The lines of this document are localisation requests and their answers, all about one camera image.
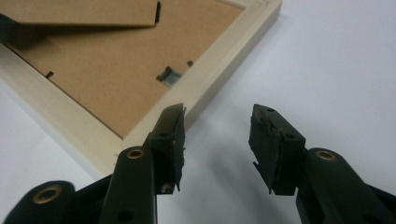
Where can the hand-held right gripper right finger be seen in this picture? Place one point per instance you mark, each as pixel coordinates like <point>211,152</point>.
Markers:
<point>277,149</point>

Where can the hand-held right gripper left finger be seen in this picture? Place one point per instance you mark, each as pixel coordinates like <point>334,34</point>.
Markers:
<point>168,146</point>

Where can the wooden photo frame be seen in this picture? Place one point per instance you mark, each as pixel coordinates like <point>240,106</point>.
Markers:
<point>109,77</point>

